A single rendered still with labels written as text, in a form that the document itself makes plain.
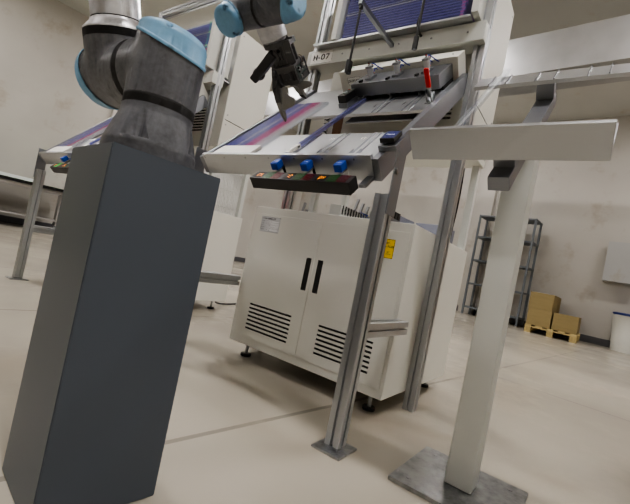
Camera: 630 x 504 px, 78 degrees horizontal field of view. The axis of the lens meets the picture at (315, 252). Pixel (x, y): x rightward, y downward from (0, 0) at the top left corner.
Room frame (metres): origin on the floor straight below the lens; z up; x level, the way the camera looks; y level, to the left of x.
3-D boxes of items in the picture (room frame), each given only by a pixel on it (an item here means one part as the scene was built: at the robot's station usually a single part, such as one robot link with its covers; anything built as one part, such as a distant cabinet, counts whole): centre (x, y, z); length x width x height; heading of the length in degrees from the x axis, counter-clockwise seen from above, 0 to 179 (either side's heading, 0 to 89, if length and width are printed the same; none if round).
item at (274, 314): (1.68, -0.19, 0.31); 0.70 x 0.65 x 0.62; 54
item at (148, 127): (0.67, 0.31, 0.60); 0.15 x 0.15 x 0.10
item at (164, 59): (0.67, 0.32, 0.72); 0.13 x 0.12 x 0.14; 58
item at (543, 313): (6.75, -4.30, 0.34); 1.15 x 0.82 x 0.68; 138
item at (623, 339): (6.32, -5.23, 0.31); 0.52 x 0.51 x 0.62; 138
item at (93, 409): (0.67, 0.31, 0.28); 0.18 x 0.18 x 0.55; 48
